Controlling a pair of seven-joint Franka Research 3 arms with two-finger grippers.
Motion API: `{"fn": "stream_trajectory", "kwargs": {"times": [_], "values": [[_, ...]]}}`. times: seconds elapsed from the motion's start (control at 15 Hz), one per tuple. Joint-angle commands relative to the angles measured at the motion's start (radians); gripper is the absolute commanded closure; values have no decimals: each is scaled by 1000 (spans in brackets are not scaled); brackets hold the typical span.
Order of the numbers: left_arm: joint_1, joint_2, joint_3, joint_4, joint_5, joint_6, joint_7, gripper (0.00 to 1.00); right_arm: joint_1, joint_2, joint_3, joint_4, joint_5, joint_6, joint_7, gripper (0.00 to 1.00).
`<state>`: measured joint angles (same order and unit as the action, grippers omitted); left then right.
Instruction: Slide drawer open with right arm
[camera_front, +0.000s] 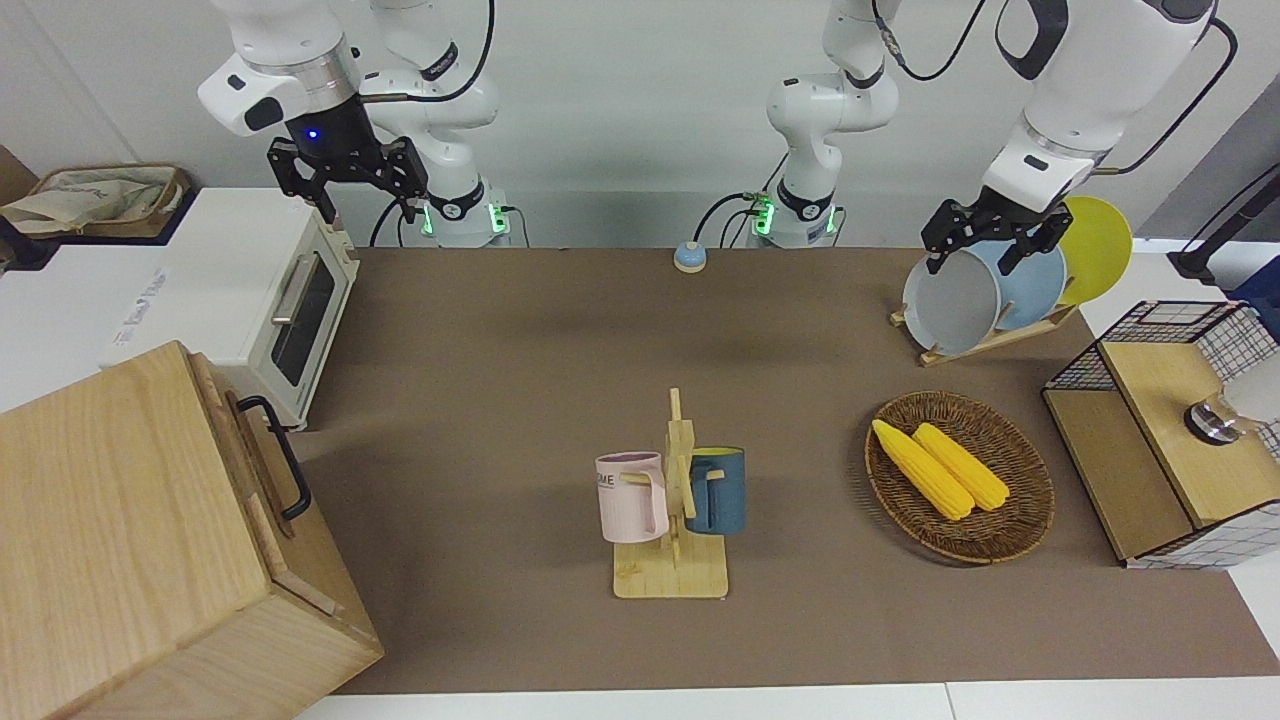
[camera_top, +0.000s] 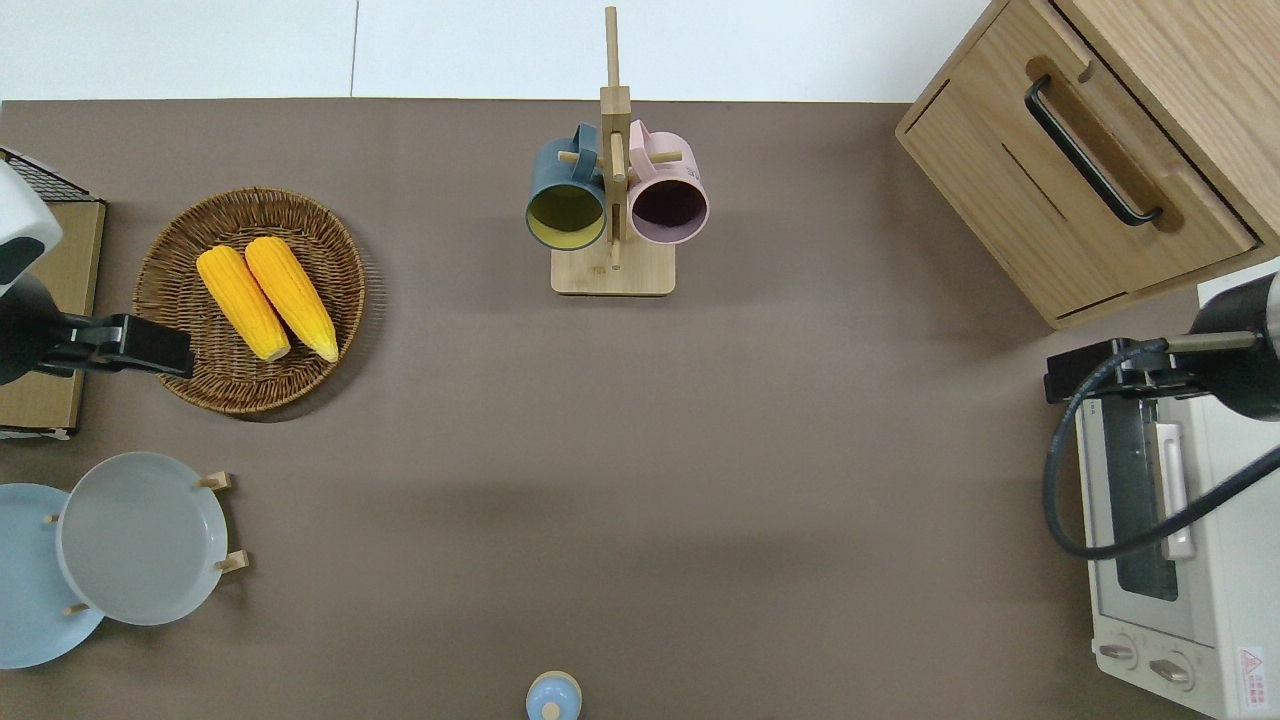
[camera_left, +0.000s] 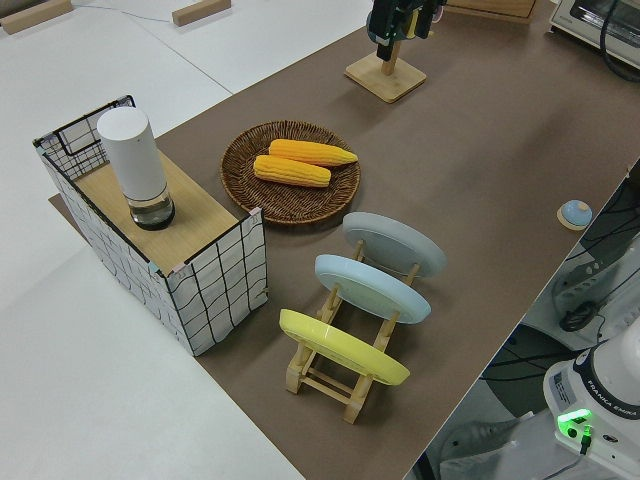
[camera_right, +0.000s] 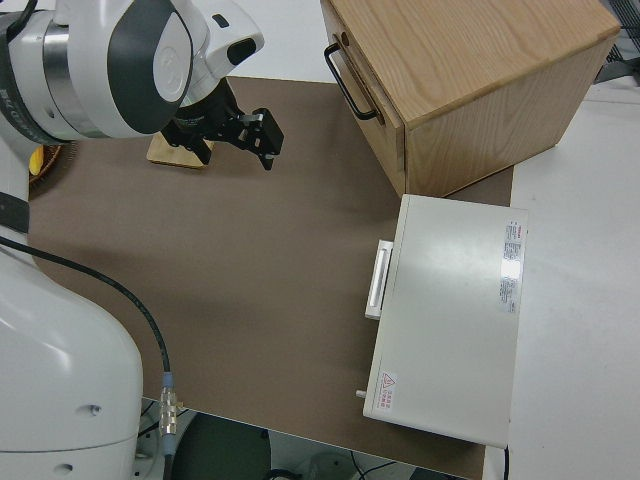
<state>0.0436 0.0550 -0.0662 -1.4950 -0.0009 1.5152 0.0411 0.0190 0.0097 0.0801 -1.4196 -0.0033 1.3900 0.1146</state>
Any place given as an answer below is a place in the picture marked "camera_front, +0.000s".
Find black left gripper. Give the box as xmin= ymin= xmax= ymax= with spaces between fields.
xmin=921 ymin=188 xmax=1074 ymax=277

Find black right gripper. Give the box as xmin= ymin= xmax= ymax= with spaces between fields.
xmin=267 ymin=95 xmax=430 ymax=224

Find wooden drawer with black handle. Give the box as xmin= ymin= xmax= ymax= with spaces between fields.
xmin=188 ymin=350 xmax=347 ymax=616

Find light blue plate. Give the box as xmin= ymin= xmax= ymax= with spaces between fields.
xmin=975 ymin=240 xmax=1068 ymax=332

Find grey plate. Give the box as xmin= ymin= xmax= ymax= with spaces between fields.
xmin=902 ymin=247 xmax=1004 ymax=357

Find yellow plate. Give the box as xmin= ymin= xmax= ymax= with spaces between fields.
xmin=1055 ymin=196 xmax=1134 ymax=307

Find wooden plate rack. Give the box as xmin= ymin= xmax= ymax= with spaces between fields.
xmin=890 ymin=300 xmax=1081 ymax=368

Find white toaster oven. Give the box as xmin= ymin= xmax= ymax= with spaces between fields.
xmin=100 ymin=187 xmax=361 ymax=431

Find black stand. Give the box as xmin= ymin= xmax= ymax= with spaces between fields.
xmin=1168 ymin=165 xmax=1280 ymax=283

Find brown table mat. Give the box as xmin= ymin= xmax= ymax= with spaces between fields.
xmin=295 ymin=247 xmax=1280 ymax=696

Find yellow corn cob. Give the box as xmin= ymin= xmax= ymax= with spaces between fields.
xmin=912 ymin=423 xmax=1010 ymax=512
xmin=872 ymin=419 xmax=976 ymax=522

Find dark blue bag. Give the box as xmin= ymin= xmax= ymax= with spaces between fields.
xmin=1228 ymin=283 xmax=1280 ymax=336

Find beige cloth bag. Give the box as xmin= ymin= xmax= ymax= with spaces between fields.
xmin=0 ymin=168 xmax=173 ymax=237

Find round wicker basket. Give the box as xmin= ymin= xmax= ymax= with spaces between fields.
xmin=864 ymin=391 xmax=1056 ymax=565

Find blue mug yellow inside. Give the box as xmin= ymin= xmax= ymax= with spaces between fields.
xmin=686 ymin=446 xmax=747 ymax=536

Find light wooden cabinet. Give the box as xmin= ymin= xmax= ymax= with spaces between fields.
xmin=0 ymin=340 xmax=385 ymax=720

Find pink mug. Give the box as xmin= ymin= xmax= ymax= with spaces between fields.
xmin=595 ymin=452 xmax=670 ymax=544

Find wooden mug tree stand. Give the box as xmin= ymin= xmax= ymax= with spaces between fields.
xmin=612 ymin=388 xmax=731 ymax=601

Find black left arm elbow cable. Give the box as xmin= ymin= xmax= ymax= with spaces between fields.
xmin=872 ymin=0 xmax=991 ymax=82

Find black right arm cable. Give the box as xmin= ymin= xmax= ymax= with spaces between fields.
xmin=362 ymin=0 xmax=498 ymax=104

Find black left arm wrist cable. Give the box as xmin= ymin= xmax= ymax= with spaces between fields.
xmin=1095 ymin=18 xmax=1240 ymax=177

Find wire grid wooden shelf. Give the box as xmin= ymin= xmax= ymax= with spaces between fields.
xmin=1042 ymin=300 xmax=1280 ymax=571

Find black left base cable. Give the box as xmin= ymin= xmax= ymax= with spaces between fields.
xmin=720 ymin=205 xmax=767 ymax=249
xmin=693 ymin=190 xmax=753 ymax=248

